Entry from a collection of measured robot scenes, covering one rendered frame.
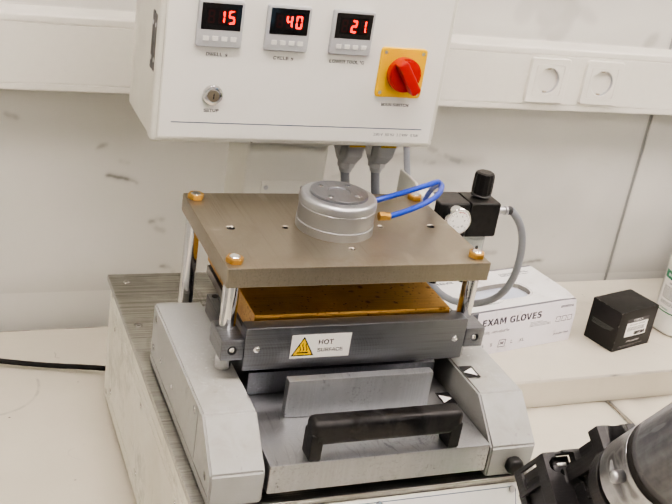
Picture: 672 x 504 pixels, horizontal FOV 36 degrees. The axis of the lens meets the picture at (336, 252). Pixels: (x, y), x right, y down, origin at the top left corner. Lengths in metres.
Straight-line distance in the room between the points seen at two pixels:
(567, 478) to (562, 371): 0.67
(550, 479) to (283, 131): 0.48
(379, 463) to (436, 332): 0.15
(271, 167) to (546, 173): 0.69
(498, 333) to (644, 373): 0.23
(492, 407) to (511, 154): 0.75
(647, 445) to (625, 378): 0.83
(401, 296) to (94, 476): 0.44
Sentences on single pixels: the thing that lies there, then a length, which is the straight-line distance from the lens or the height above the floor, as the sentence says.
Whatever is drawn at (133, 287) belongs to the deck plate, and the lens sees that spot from 1.27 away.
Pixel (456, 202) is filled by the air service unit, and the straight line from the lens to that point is 1.23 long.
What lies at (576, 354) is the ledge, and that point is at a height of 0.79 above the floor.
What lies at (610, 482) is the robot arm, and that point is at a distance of 0.81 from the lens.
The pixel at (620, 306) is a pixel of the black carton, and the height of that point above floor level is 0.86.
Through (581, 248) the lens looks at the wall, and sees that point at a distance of 1.86.
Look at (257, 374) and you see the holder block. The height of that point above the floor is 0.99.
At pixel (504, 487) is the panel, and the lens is 1.03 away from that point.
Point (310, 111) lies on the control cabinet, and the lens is 1.12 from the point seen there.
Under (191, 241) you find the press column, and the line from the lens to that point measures 1.07.
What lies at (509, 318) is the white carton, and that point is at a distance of 1.52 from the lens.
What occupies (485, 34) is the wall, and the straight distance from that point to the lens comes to 1.60.
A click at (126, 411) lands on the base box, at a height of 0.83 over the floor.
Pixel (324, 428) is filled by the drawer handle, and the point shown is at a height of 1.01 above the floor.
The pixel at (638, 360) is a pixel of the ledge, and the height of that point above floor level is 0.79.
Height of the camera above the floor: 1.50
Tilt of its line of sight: 24 degrees down
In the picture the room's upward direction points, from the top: 9 degrees clockwise
